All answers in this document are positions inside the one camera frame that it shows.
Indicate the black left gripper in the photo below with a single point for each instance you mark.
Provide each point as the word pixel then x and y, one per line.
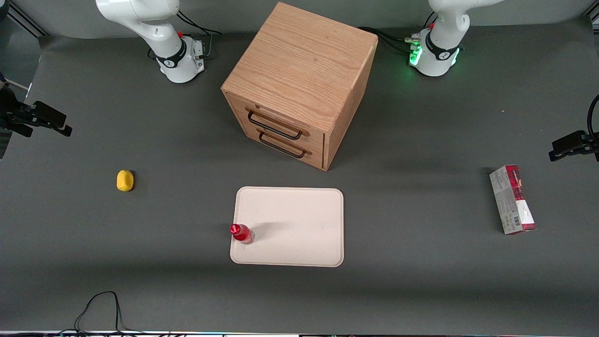
pixel 590 142

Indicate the wooden drawer cabinet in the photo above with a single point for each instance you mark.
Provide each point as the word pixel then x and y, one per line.
pixel 304 61

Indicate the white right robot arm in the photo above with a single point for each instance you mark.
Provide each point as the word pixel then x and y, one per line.
pixel 161 32

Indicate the beige rectangular tray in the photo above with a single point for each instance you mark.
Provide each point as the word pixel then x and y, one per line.
pixel 299 227

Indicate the black frame rail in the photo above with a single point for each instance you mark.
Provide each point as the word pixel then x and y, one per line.
pixel 28 21

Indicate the wooden drawer front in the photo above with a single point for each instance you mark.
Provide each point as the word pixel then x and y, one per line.
pixel 285 122
pixel 309 158

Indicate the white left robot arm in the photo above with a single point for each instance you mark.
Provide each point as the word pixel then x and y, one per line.
pixel 442 51

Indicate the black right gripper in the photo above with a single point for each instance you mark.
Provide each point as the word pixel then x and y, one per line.
pixel 10 113

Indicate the yellow lemon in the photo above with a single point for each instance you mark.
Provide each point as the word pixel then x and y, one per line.
pixel 125 180

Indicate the red and grey carton box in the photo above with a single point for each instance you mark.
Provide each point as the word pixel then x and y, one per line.
pixel 512 201

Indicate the red coke bottle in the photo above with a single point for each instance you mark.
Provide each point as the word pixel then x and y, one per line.
pixel 242 233

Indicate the dark grey table mat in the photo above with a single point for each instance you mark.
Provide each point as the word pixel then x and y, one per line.
pixel 421 290

